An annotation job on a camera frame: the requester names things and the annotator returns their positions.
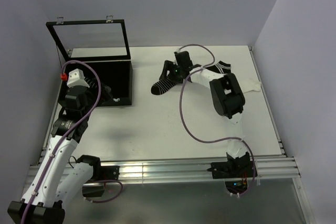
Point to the black sock with purple stripes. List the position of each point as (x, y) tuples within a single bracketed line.
[(162, 86)]

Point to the black display case base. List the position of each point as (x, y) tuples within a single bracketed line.
[(118, 75)]

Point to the aluminium front frame rail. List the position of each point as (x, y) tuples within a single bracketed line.
[(184, 191)]

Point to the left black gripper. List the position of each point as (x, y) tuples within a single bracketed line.
[(105, 93)]

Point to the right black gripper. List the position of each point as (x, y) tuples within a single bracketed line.
[(168, 66)]

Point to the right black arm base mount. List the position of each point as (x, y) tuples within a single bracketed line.
[(235, 174)]

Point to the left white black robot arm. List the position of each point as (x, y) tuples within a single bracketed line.
[(48, 195)]

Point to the black white-striped sock white toe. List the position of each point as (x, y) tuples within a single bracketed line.
[(91, 82)]

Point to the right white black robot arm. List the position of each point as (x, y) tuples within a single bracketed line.
[(227, 97)]

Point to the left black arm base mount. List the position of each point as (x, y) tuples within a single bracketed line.
[(102, 179)]

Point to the black glass-panel case lid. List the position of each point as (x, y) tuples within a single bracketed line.
[(91, 40)]

